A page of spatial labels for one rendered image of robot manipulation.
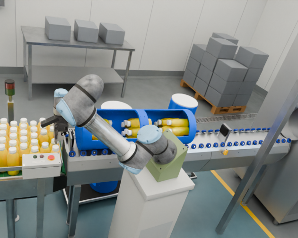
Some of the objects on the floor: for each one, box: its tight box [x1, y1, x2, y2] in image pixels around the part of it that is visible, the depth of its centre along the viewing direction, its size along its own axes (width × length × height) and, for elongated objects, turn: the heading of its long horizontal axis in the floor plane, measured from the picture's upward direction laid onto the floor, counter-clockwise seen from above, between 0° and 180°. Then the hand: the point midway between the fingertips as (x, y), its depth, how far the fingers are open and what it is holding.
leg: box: [66, 186, 74, 225], centre depth 231 cm, size 6×6×63 cm
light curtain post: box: [215, 78, 298, 235], centre depth 233 cm, size 6×6×170 cm
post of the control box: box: [36, 178, 45, 238], centre depth 183 cm, size 4×4×100 cm
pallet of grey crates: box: [180, 33, 269, 114], centre depth 535 cm, size 120×80×119 cm
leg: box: [241, 164, 270, 206], centre depth 303 cm, size 6×6×63 cm
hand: (54, 140), depth 172 cm, fingers open, 5 cm apart
